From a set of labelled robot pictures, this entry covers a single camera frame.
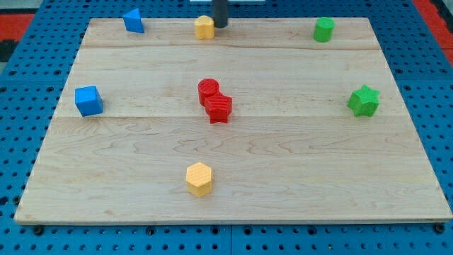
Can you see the black cylindrical robot arm tip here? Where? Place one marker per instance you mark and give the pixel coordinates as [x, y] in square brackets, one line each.
[220, 13]

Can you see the yellow heart block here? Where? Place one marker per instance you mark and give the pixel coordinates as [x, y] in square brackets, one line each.
[204, 28]

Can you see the red star block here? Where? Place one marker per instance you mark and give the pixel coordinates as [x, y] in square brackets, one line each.
[218, 107]

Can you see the red cylinder block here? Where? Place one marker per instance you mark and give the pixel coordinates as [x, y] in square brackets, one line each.
[206, 88]

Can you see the yellow hexagon block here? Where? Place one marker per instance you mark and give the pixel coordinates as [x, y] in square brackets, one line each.
[199, 179]

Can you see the wooden board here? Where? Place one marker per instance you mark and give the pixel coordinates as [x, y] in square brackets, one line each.
[292, 152]

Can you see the green cylinder block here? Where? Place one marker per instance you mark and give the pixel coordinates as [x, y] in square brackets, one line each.
[324, 29]

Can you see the green star block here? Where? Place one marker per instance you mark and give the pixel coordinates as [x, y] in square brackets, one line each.
[364, 101]

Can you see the blue triangle block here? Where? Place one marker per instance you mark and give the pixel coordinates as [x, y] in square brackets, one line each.
[133, 21]

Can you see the blue cube block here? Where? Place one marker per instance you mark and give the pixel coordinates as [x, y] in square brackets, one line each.
[88, 101]

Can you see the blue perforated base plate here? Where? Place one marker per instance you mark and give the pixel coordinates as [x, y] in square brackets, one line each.
[35, 75]

